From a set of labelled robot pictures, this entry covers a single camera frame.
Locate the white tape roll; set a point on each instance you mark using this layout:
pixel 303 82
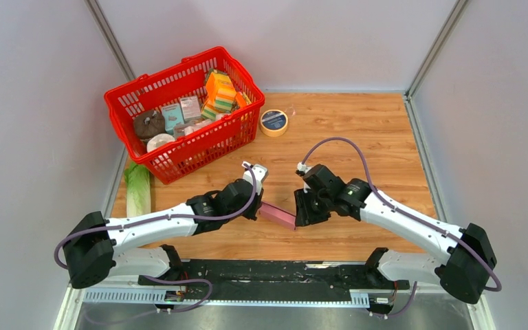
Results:
pixel 158 141

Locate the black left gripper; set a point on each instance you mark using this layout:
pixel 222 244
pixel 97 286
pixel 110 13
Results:
pixel 257 201

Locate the yellow masking tape roll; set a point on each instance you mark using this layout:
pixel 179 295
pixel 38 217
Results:
pixel 273 123

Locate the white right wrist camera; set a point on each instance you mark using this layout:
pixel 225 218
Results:
pixel 301 170

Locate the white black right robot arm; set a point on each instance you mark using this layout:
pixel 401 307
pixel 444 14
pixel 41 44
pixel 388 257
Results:
pixel 458 259

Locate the aluminium rail frame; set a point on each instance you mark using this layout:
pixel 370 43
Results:
pixel 128 291

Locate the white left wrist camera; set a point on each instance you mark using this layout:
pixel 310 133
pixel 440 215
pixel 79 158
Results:
pixel 255 174

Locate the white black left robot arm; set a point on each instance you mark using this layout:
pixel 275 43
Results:
pixel 98 248

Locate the green yellow sponge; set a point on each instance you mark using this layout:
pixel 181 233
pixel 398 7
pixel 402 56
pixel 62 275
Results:
pixel 208 111

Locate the grey pink small box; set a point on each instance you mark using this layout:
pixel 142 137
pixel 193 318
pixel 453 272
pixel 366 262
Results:
pixel 190 108

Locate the pink paper box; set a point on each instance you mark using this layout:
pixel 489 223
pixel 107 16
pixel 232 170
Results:
pixel 278 215

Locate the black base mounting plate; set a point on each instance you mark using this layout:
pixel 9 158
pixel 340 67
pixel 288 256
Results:
pixel 285 281

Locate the red plastic shopping basket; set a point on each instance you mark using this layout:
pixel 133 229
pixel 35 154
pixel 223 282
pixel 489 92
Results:
pixel 198 142

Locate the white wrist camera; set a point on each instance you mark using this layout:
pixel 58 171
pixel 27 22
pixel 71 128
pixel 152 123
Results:
pixel 255 174
pixel 301 170

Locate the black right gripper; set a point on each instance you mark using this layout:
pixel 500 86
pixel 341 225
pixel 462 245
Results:
pixel 304 216

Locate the orange yellow sponge pack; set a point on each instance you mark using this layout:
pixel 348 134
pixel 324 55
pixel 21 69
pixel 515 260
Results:
pixel 221 91

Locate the teal small box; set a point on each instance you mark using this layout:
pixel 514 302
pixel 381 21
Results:
pixel 173 116

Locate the napa cabbage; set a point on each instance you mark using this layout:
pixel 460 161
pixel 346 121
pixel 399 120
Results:
pixel 138 190

